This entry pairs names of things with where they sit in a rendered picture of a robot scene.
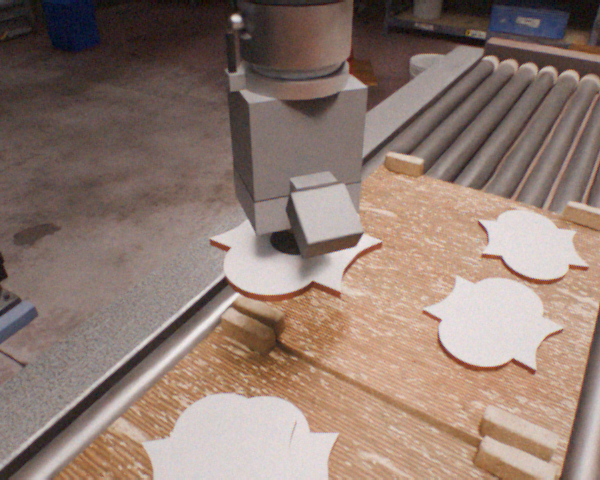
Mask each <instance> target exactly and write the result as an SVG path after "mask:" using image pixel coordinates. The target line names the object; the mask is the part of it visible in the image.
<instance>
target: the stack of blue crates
mask: <svg viewBox="0 0 600 480"><path fill-rule="evenodd" d="M42 5H43V9H44V12H45V14H44V16H45V20H46V23H47V24H48V25H46V28H47V32H48V35H49V36H50V37H51V41H52V45H53V47H55V48H59V49H64V50H68V51H72V52H77V51H80V50H84V49H87V48H90V47H93V46H97V45H100V43H101V39H100V35H99V32H98V29H97V25H96V21H95V20H96V17H95V12H94V10H95V6H94V1H93V0H42Z"/></svg>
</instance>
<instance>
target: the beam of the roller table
mask: <svg viewBox="0 0 600 480"><path fill-rule="evenodd" d="M483 52H484V49H481V48H475V47H469V46H463V45H460V46H459V47H456V48H455V49H453V50H452V51H451V52H449V53H448V54H447V55H445V56H444V57H443V58H441V59H440V60H439V61H437V62H436V63H434V64H433V65H432V66H430V67H429V68H428V69H426V70H425V71H424V72H422V73H421V74H420V75H418V76H417V77H416V78H414V79H413V80H411V81H410V82H409V83H407V84H406V85H405V86H403V87H402V88H401V89H399V90H398V91H397V92H394V93H393V94H391V95H390V96H389V97H387V98H386V100H385V101H383V102H382V103H381V104H379V105H378V106H377V107H375V108H374V109H373V110H371V111H370V112H368V113H367V114H366V122H365V135H364V149H363V162H362V166H364V165H365V164H366V163H367V162H368V161H369V160H370V159H372V158H373V157H374V156H375V155H376V154H377V153H378V152H379V151H381V150H382V149H383V148H384V147H385V146H386V145H387V144H390V143H391V142H392V141H393V140H394V139H395V138H396V137H398V136H399V135H400V134H401V132H402V131H403V130H404V129H405V128H407V127H408V126H409V125H410V124H411V123H412V122H413V121H415V120H416V119H417V118H418V117H419V116H420V115H421V114H422V113H424V112H425V111H426V110H427V109H428V108H429V107H430V106H433V105H434V104H435V103H436V102H437V101H438V100H439V99H441V98H442V97H443V96H444V95H445V94H446V93H447V92H448V91H450V90H451V89H452V88H453V87H454V86H455V85H456V84H458V83H459V82H460V81H461V80H462V79H463V78H464V77H465V76H467V75H468V74H469V73H470V72H471V71H472V70H473V69H475V68H476V67H477V65H478V63H479V61H481V60H482V57H483ZM247 219H248V217H247V215H246V213H244V211H243V209H242V207H241V206H240V207H239V208H237V209H236V210H235V211H233V212H232V213H231V214H229V215H228V216H227V217H225V218H224V219H223V220H221V221H220V223H218V224H217V225H215V226H213V227H212V228H211V229H209V230H208V231H207V232H205V233H204V234H203V235H201V236H200V237H199V238H197V239H196V240H194V241H193V242H192V243H190V244H189V245H188V246H186V247H185V248H183V249H181V251H180V252H179V253H177V254H176V255H174V256H173V257H172V258H170V259H169V260H168V261H166V262H165V263H164V264H162V265H161V266H160V267H158V268H157V269H156V270H154V271H153V272H151V273H150V274H149V275H147V276H146V277H145V278H142V279H141V280H140V281H138V283H137V284H136V285H134V286H133V287H131V288H130V289H129V290H127V291H126V292H125V293H123V294H122V295H121V296H119V297H118V298H117V299H115V300H114V301H113V302H111V303H110V304H108V305H107V306H106V307H104V308H103V309H102V310H100V311H99V312H98V313H96V314H95V315H94V316H92V317H91V318H89V319H88V320H87V321H85V322H84V323H83V324H81V325H80V326H79V327H77V328H76V329H75V330H73V331H72V332H71V334H70V333H69V335H68V336H66V337H65V338H64V339H62V340H61V341H60V342H58V343H57V344H56V345H54V346H53V347H52V348H50V349H49V350H47V351H46V352H45V353H43V354H42V355H41V356H39V357H38V358H37V359H35V360H34V361H33V362H31V363H30V364H29V365H27V366H26V367H24V368H23V369H22V370H20V371H19V372H18V373H16V374H15V375H14V376H12V377H11V379H9V380H8V381H7V380H6V381H5V382H4V383H2V384H1V385H0V480H9V479H10V477H11V476H12V475H14V474H15V473H16V472H17V471H18V470H19V469H20V468H22V467H23V466H24V465H25V464H26V463H27V462H28V461H29V460H31V459H32V458H33V457H34V456H35V455H36V454H37V453H39V452H40V450H41V449H43V448H44V447H45V446H47V445H48V444H49V443H50V442H51V441H52V440H53V439H55V438H56V437H57V436H58V435H59V434H60V433H61V432H63V431H64V430H65V429H66V428H67V427H68V426H69V425H70V424H72V423H73V422H74V421H75V420H76V419H77V418H78V417H80V416H81V415H82V414H83V413H84V412H85V411H86V410H87V409H89V408H90V407H91V406H92V405H93V404H94V403H95V402H97V401H98V400H99V399H100V398H101V397H102V396H103V395H105V394H106V393H107V392H108V391H109V390H110V389H111V388H112V387H114V386H115V385H116V384H117V383H118V382H119V381H120V380H122V379H123V378H124V377H125V376H126V375H127V374H128V373H130V372H131V371H132V370H133V369H134V368H135V367H136V366H137V365H139V364H140V363H141V362H142V361H143V360H144V359H145V358H147V357H148V356H149V355H150V354H151V353H152V352H153V351H154V350H156V349H157V348H158V346H159V345H160V344H161V343H162V342H164V341H165V340H166V339H167V338H168V337H169V336H170V335H172V334H173V333H174V332H175V331H177V330H178V329H179V328H180V327H182V326H183V325H184V324H185V323H186V322H187V321H188V320H190V319H191V318H192V317H193V316H194V315H195V314H196V313H197V312H199V311H200V310H201V309H202V308H203V306H204V305H205V304H207V303H208V302H209V301H210V300H211V299H212V298H213V297H216V296H217V295H218V294H219V293H220V292H221V291H222V290H223V289H225V288H226V287H227V286H228V283H227V281H226V278H225V272H224V260H225V257H226V255H227V252H225V251H223V250H220V248H218V247H214V246H212V245H210V241H209V238H210V237H213V236H217V235H220V234H223V233H226V232H228V231H231V230H233V229H235V228H237V227H239V226H240V225H241V224H242V223H244V221H246V220H247Z"/></svg>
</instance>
